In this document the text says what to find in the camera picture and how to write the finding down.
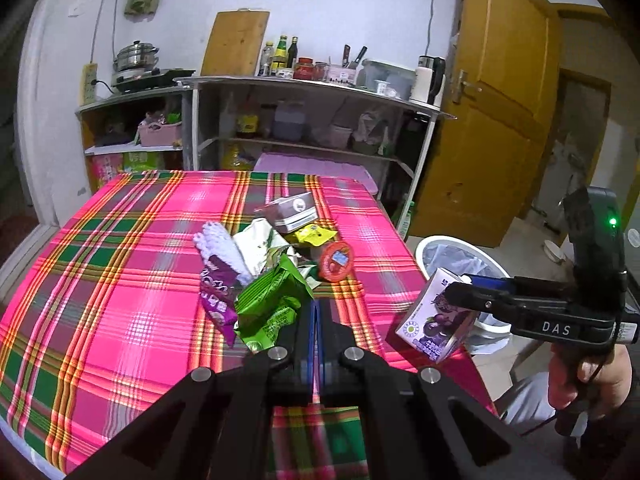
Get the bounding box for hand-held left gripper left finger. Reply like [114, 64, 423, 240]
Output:
[65, 301, 317, 480]

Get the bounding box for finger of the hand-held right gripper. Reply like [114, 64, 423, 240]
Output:
[459, 273, 571, 295]
[442, 281, 531, 328]

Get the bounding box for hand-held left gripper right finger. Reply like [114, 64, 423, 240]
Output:
[317, 301, 576, 480]

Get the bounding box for purple drink carton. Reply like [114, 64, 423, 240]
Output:
[395, 267, 481, 363]

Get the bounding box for green snack packet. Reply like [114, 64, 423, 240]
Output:
[234, 254, 316, 353]

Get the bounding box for white round trash bin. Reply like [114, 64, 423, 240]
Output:
[415, 234, 516, 361]

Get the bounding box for purple snack packet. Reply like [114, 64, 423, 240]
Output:
[199, 255, 240, 347]

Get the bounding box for white snack wrapper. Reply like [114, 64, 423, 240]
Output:
[232, 217, 291, 281]

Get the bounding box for person's right forearm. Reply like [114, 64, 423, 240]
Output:
[560, 400, 640, 480]

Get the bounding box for white trash bin with liner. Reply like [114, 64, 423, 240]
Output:
[425, 242, 501, 281]

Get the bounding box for person's right hand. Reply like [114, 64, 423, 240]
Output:
[547, 346, 632, 420]

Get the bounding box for red round cup lid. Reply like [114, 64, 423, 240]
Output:
[317, 241, 355, 281]

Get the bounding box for green glass bottle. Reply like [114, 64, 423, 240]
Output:
[397, 200, 416, 238]

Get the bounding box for yellow snack packet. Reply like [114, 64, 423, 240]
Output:
[292, 225, 341, 248]

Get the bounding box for person's grey trouser leg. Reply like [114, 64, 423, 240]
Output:
[500, 372, 588, 436]

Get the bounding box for white ridged plastic tray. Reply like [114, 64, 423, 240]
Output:
[194, 220, 256, 286]

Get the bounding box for yellow wooden door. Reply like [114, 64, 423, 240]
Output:
[407, 0, 563, 248]

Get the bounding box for pink lid storage box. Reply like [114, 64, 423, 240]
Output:
[252, 152, 378, 196]

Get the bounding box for crumpled plastic bag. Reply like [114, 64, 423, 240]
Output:
[352, 112, 391, 156]

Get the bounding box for pink plaid tablecloth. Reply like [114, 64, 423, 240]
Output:
[0, 170, 501, 480]

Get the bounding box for yellow cooking oil bottle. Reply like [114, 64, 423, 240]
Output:
[220, 142, 258, 171]

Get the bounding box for white electric kettle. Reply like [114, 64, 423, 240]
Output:
[410, 55, 446, 108]

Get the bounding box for purple plastic jug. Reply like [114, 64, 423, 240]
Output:
[272, 101, 307, 142]

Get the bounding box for clear plastic container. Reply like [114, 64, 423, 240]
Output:
[362, 60, 416, 96]

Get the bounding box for dark bottle yellow label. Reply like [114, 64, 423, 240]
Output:
[236, 102, 261, 138]

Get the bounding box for white plastic bottle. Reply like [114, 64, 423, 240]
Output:
[218, 92, 237, 136]

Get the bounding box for green packaged goods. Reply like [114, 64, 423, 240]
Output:
[122, 152, 166, 173]

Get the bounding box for pink knife holder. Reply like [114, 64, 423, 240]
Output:
[327, 45, 368, 85]

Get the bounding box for pink plastic basket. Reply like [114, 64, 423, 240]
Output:
[137, 122, 183, 147]

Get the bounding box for metal kitchen shelf rack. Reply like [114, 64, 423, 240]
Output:
[172, 75, 458, 211]

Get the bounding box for pink packaged goods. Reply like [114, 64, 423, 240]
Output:
[92, 154, 123, 191]

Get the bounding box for small white shelf unit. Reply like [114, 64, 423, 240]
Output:
[75, 87, 191, 196]

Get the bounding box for wooden cutting board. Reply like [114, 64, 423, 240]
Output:
[200, 9, 271, 77]

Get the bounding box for black induction cooker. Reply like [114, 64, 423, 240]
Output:
[111, 67, 196, 95]

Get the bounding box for steel steamer pot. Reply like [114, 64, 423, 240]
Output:
[112, 40, 160, 73]

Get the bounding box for yellowed power strip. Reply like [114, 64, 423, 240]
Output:
[81, 62, 98, 107]

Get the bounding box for metal door handle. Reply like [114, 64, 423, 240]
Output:
[452, 70, 483, 106]

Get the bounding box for white wall cable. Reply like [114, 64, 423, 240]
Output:
[90, 0, 126, 66]

